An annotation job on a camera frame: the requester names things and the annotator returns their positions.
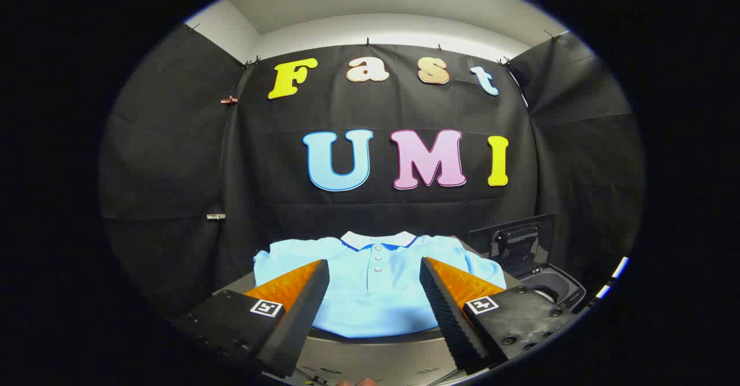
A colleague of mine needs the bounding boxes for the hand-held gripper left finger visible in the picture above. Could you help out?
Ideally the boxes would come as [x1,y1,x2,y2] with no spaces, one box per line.
[173,259,330,378]

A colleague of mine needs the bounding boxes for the black backdrop cloth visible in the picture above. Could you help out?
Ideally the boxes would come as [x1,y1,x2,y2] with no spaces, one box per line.
[98,23,645,317]

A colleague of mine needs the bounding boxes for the light blue polo shirt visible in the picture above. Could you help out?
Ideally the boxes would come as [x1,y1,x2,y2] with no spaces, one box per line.
[253,231,508,339]

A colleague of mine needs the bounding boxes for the thin grey cable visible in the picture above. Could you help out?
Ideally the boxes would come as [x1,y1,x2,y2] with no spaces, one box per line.
[508,64,529,108]

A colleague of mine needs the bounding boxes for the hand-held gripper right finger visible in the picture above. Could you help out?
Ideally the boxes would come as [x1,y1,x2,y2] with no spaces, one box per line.
[419,257,579,375]

